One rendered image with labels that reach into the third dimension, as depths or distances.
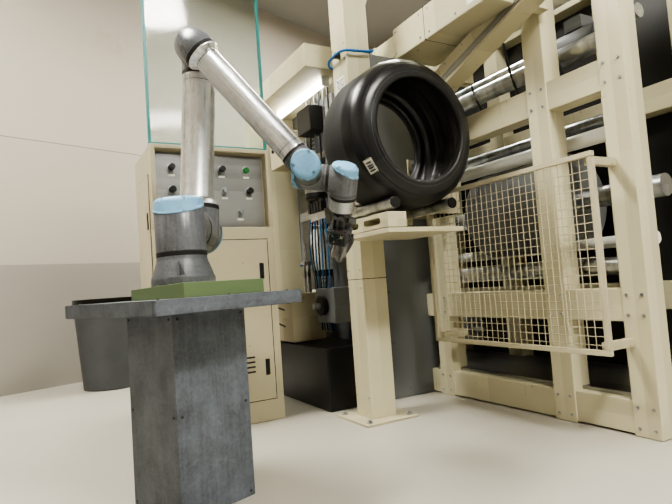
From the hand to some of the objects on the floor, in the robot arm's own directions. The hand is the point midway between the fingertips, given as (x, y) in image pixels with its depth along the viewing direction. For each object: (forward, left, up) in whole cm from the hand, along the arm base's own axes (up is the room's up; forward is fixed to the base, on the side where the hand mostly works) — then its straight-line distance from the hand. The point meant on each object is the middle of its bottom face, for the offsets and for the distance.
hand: (339, 258), depth 199 cm
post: (+44, +22, -69) cm, 85 cm away
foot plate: (+44, +22, -69) cm, 85 cm away
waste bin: (+42, +245, -62) cm, 256 cm away
